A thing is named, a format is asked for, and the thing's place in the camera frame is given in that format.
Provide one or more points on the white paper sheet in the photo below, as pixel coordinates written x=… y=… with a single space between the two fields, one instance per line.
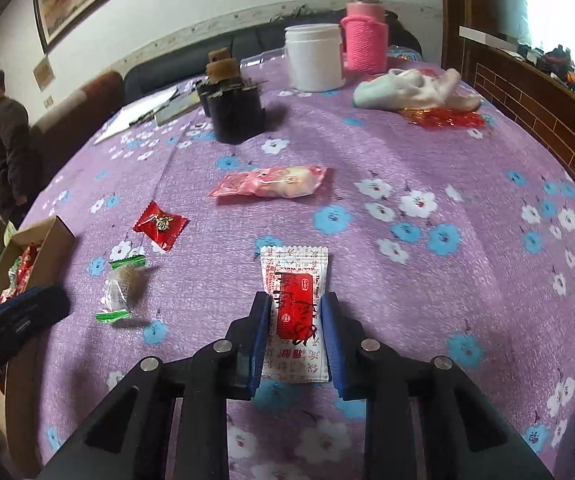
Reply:
x=132 y=115

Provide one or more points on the white board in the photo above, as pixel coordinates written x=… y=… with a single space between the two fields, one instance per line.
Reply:
x=487 y=35

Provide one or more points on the red plastic wrapper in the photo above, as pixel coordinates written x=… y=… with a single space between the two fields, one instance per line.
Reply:
x=447 y=119

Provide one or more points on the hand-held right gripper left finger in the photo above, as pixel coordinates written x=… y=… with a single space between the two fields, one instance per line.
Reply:
x=261 y=340

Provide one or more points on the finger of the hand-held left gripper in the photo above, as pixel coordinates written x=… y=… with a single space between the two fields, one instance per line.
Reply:
x=22 y=315

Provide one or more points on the white cloth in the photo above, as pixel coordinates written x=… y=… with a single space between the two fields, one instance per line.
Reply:
x=417 y=90

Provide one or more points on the white plastic jar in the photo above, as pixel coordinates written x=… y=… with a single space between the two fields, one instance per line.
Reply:
x=315 y=60

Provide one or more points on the pink and white snack packet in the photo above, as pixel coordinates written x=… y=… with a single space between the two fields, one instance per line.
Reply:
x=267 y=182

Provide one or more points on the bottle with pink knit sleeve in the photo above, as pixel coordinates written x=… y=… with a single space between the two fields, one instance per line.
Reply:
x=365 y=40

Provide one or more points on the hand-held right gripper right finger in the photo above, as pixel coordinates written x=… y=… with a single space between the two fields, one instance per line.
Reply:
x=335 y=350

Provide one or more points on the small wall plaque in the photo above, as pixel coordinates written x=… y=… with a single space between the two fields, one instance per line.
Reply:
x=43 y=74

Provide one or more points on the white sachet with red label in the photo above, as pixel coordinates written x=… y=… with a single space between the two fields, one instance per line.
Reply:
x=295 y=305

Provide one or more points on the dark sofa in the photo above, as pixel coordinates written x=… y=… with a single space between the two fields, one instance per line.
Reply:
x=167 y=67

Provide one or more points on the black bag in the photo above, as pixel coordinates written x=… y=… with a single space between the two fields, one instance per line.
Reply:
x=402 y=35

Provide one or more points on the brown wooden cabinet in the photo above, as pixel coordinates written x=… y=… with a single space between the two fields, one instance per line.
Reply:
x=527 y=95

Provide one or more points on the dark bottle with cork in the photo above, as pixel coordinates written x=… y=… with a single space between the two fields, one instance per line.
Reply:
x=232 y=115

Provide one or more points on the red wrapped candy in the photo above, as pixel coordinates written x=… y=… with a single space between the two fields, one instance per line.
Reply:
x=161 y=225

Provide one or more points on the brown chair back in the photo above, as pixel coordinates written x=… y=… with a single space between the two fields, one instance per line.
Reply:
x=82 y=105

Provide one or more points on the orange and black tool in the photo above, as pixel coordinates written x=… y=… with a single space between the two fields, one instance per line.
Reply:
x=567 y=75

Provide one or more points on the clear candy with green ends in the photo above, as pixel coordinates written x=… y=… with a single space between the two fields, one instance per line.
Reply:
x=120 y=287

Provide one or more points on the grey notebook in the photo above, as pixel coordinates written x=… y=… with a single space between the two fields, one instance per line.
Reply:
x=177 y=110

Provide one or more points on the brown cardboard box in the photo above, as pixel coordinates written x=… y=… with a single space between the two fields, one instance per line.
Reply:
x=47 y=255

